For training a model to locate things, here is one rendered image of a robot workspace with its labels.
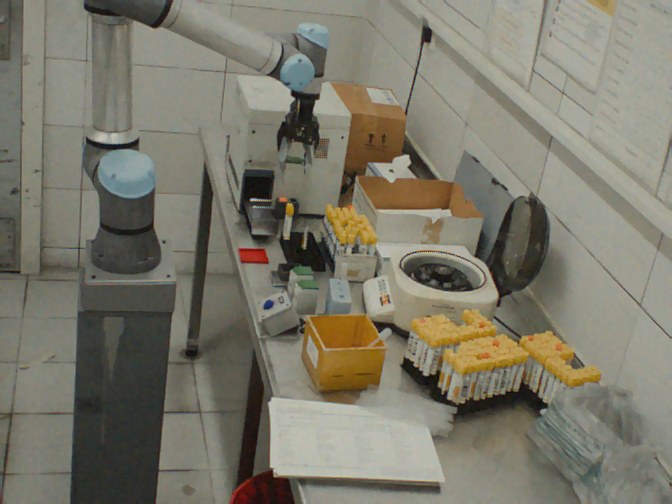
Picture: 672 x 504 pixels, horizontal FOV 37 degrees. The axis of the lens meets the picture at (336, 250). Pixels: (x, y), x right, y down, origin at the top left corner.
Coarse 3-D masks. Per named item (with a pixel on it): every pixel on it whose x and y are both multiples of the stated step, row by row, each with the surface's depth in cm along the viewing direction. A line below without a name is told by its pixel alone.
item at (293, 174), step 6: (288, 168) 243; (294, 168) 243; (300, 168) 243; (288, 174) 243; (294, 174) 244; (300, 174) 244; (282, 180) 247; (288, 180) 244; (294, 180) 244; (300, 180) 245; (288, 186) 245; (294, 186) 245; (300, 186) 245
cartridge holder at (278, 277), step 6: (282, 264) 239; (288, 264) 239; (294, 264) 239; (300, 264) 240; (282, 270) 236; (288, 270) 240; (270, 276) 238; (276, 276) 237; (282, 276) 235; (288, 276) 235; (276, 282) 235; (282, 282) 235; (288, 282) 236
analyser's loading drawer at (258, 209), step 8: (248, 200) 269; (256, 200) 262; (264, 200) 262; (248, 208) 264; (256, 208) 258; (264, 208) 258; (272, 208) 259; (248, 216) 260; (256, 216) 259; (264, 216) 259; (272, 216) 260; (256, 224) 254; (264, 224) 254; (272, 224) 255; (256, 232) 255; (264, 232) 255; (272, 232) 256
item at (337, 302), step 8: (336, 280) 221; (344, 280) 221; (328, 288) 221; (336, 288) 217; (344, 288) 218; (328, 296) 220; (336, 296) 214; (344, 296) 215; (328, 304) 219; (336, 304) 213; (344, 304) 213; (328, 312) 217; (336, 312) 214; (344, 312) 214
